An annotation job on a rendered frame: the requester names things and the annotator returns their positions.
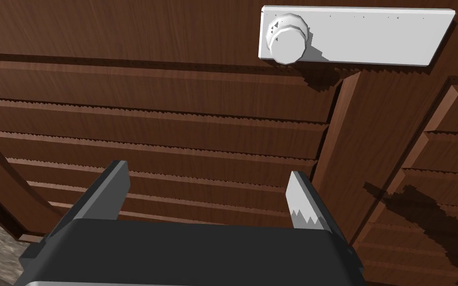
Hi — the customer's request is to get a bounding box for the brown wooden door leaf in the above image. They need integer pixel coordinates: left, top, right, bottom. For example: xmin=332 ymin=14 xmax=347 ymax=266
xmin=0 ymin=0 xmax=458 ymax=286

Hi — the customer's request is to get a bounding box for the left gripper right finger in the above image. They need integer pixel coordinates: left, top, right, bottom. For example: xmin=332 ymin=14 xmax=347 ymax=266
xmin=285 ymin=170 xmax=347 ymax=241

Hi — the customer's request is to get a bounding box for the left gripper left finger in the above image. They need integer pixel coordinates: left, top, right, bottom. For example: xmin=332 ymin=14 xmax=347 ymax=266
xmin=69 ymin=160 xmax=131 ymax=221

